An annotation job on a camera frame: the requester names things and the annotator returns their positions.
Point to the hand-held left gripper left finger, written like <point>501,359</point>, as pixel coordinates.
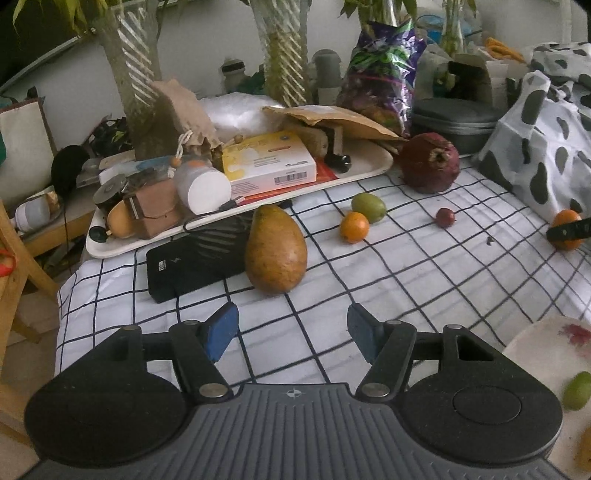
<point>221,331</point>

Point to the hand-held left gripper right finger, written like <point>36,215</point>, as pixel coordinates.
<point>361,334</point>

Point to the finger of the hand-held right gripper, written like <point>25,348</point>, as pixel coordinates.
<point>569,231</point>

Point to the orange tangerine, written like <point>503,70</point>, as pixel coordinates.
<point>564,217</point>

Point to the black power bank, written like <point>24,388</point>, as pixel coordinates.
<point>198,263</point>

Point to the black checked white tablecloth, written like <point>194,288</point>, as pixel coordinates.
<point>415,281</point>

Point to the brown yellow mango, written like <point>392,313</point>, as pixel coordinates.
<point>275,251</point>

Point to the cow print cloth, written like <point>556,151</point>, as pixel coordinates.
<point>549,134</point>

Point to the small orange kumquat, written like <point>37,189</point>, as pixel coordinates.
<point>354,227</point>

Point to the small dark red fruit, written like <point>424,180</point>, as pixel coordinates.
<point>444,217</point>

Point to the green oval fruit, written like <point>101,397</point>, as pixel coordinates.
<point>369,206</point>

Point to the white round plate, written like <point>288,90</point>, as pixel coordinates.
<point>549,364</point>

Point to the brown leather pouch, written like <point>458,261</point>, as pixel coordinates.
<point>152,210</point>

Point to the white cylinder jar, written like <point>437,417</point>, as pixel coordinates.
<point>203,187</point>

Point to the dark red pomegranate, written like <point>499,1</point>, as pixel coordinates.
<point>429,162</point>

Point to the grey zip case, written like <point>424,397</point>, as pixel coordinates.
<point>455,122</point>

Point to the small green fruit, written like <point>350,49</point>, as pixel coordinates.
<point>579,391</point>

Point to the white rectangular tray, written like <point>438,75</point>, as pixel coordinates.
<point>360,166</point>

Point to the yellow and white box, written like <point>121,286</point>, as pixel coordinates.
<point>268,164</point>

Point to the round metal tin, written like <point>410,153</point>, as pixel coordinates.
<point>110,191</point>

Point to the cardboard box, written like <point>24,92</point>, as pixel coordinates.
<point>471,76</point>

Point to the black clip tool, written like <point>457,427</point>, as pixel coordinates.
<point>338,150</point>

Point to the wooden chair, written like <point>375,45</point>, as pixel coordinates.
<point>18,286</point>

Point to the brown paper bag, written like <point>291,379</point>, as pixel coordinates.
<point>332,120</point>

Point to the white plastic bag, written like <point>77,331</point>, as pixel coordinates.
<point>235,113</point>

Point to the yellow fruit piece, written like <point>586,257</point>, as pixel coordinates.
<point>584,454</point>

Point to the narrow glass bottle with plant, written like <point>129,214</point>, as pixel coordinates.
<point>451,27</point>

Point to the purple snack bag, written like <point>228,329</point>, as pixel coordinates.
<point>383,78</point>

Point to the grey capped white bottle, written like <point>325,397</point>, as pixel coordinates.
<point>233,74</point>

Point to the grey cylinder bottle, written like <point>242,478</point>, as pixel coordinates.
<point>328,76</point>

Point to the ribbed glass vase with plant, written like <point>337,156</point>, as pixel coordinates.
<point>284,55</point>
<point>134,78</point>

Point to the white canvas board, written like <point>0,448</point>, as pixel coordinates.
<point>23,138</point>

